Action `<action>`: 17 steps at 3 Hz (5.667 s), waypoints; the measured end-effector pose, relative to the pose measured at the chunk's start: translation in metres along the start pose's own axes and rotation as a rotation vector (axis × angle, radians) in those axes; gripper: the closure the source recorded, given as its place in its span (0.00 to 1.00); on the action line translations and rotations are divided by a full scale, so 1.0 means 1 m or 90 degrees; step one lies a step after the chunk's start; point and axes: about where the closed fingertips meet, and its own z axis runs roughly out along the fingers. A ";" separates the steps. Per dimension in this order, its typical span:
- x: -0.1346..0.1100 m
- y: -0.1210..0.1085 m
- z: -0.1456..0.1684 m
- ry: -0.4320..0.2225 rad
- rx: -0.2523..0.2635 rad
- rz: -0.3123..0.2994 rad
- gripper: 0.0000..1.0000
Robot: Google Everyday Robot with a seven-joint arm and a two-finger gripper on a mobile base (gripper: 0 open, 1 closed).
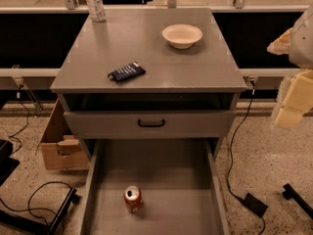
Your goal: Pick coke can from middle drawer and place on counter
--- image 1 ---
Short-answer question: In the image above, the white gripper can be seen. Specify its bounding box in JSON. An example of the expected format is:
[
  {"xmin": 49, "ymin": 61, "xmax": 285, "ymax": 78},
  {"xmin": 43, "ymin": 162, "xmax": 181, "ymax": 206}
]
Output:
[{"xmin": 267, "ymin": 5, "xmax": 313, "ymax": 129}]

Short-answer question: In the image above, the red coke can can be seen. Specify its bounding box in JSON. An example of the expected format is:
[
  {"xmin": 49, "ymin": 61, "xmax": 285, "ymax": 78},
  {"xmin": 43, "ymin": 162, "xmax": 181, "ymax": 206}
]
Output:
[{"xmin": 123, "ymin": 185, "xmax": 143, "ymax": 212}]

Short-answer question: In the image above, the grey drawer cabinet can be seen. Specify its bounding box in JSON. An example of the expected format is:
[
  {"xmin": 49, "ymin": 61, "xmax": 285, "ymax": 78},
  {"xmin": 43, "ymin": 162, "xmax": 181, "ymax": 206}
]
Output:
[{"xmin": 51, "ymin": 8, "xmax": 246, "ymax": 154}]

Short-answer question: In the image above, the open grey middle drawer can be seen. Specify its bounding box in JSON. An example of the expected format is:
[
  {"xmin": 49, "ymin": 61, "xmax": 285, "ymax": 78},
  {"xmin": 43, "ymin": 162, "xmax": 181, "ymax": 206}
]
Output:
[{"xmin": 78, "ymin": 139, "xmax": 230, "ymax": 235}]

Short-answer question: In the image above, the closed grey top drawer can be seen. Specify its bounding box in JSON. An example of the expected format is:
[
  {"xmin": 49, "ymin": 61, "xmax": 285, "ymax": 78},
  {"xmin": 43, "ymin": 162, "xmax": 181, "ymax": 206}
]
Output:
[{"xmin": 65, "ymin": 110, "xmax": 236, "ymax": 139}]

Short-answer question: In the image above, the white paper bowl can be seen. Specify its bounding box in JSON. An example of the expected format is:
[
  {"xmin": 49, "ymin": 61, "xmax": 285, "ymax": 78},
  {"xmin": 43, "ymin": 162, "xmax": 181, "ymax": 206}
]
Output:
[{"xmin": 162, "ymin": 24, "xmax": 202, "ymax": 49}]

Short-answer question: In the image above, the black stand leg right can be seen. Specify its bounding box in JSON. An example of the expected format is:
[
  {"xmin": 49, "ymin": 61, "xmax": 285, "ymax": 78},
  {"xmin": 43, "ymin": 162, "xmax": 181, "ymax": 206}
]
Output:
[{"xmin": 283, "ymin": 183, "xmax": 313, "ymax": 219}]

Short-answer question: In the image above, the black power adapter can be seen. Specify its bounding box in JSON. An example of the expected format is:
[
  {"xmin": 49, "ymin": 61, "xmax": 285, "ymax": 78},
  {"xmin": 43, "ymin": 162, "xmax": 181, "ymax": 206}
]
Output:
[{"xmin": 243, "ymin": 193, "xmax": 268, "ymax": 217}]

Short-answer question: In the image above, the dark blue snack bag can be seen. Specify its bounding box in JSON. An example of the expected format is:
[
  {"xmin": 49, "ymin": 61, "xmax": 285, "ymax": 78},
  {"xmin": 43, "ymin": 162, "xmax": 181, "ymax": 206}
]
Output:
[{"xmin": 108, "ymin": 62, "xmax": 146, "ymax": 83}]

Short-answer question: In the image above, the white tall bottle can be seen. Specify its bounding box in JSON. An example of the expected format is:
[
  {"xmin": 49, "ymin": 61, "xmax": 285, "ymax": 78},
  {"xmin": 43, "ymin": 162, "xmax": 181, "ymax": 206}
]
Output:
[{"xmin": 86, "ymin": 0, "xmax": 106, "ymax": 23}]

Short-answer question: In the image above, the brown cardboard box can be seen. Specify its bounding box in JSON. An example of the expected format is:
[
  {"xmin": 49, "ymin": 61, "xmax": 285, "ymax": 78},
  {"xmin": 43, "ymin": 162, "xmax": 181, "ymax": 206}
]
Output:
[{"xmin": 40, "ymin": 101, "xmax": 89, "ymax": 170}]

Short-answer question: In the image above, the black stand base left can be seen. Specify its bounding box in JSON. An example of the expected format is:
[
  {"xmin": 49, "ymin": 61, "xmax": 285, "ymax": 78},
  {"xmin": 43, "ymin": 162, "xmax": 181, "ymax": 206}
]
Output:
[{"xmin": 0, "ymin": 187, "xmax": 79, "ymax": 235}]

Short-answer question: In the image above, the black cable right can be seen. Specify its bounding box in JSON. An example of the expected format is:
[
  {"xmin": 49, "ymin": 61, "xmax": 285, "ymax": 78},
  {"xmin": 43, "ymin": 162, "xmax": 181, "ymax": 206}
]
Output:
[{"xmin": 226, "ymin": 87, "xmax": 256, "ymax": 201}]

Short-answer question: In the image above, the black drawer handle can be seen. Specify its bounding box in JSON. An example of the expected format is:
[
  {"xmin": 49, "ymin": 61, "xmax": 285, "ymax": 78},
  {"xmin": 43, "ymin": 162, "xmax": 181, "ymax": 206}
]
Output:
[{"xmin": 137, "ymin": 119, "xmax": 165, "ymax": 128}]

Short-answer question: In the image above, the black cable left wall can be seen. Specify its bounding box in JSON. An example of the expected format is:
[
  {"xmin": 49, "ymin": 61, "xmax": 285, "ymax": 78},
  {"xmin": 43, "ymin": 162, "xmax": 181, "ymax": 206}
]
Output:
[{"xmin": 8, "ymin": 83, "xmax": 31, "ymax": 155}]

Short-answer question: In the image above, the black cable left floor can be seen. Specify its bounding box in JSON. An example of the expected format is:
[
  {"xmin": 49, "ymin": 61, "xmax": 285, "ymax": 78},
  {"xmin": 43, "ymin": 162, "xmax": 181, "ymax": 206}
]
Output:
[{"xmin": 0, "ymin": 180, "xmax": 73, "ymax": 228}]

